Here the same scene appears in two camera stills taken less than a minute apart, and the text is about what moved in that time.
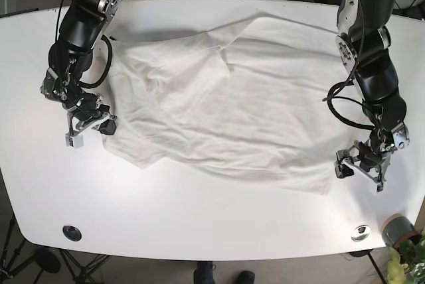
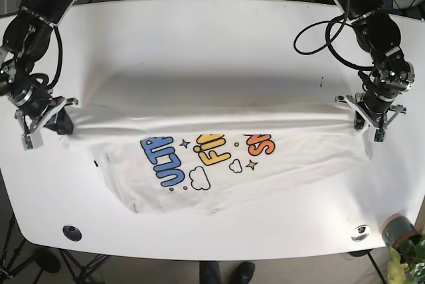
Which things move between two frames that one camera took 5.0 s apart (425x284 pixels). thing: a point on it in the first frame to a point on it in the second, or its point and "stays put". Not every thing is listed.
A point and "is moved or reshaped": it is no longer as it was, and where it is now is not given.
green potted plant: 406,263 stays put
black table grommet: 72,233 stays put
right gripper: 375,152 to 386,82
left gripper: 87,107 to 29,97
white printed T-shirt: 262,96 is moved or reshaped
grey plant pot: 398,227 stays put
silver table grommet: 360,233 stays put
